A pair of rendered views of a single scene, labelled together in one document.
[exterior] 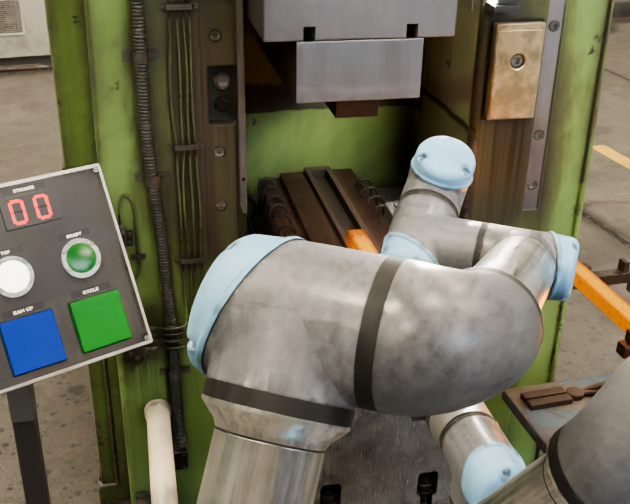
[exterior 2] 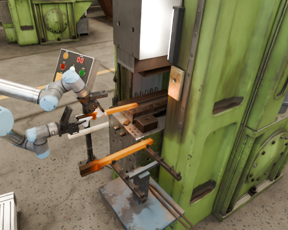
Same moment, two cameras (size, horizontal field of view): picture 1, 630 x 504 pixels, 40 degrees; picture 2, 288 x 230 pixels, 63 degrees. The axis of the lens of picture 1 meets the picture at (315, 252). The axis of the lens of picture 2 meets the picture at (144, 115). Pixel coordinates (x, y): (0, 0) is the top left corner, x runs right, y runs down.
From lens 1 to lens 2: 1.63 m
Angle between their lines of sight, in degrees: 57
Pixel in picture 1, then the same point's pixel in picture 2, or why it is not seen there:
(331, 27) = (121, 46)
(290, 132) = not seen: hidden behind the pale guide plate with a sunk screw
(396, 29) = (130, 52)
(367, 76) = (126, 61)
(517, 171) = (176, 116)
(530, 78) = (177, 87)
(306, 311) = not seen: outside the picture
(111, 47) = not seen: hidden behind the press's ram
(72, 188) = (88, 60)
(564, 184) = (189, 130)
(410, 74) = (132, 65)
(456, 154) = (67, 74)
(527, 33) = (177, 72)
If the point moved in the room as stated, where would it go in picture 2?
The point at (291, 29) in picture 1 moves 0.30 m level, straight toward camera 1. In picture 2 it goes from (116, 43) to (64, 47)
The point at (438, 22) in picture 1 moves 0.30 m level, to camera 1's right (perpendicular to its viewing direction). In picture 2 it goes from (136, 54) to (160, 76)
